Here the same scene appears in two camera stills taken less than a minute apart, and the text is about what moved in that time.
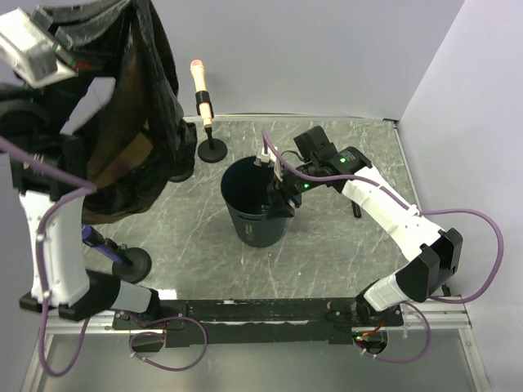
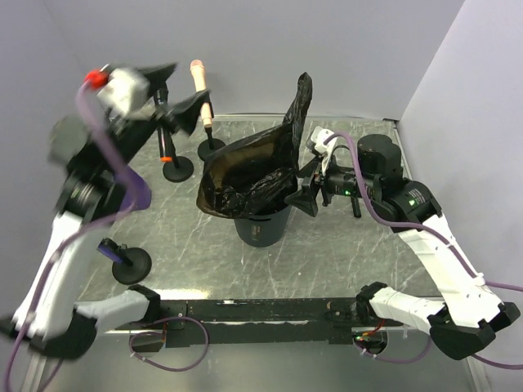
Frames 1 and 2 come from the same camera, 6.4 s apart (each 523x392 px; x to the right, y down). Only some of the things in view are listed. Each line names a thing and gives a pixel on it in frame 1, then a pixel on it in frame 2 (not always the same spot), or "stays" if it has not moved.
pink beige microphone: x=197 y=67 stays
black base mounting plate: x=257 y=322 stays
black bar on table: x=356 y=209 stays
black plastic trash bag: x=140 y=139 -> x=256 y=175
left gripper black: x=43 y=22 -> x=184 y=113
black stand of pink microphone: x=211 y=150 stays
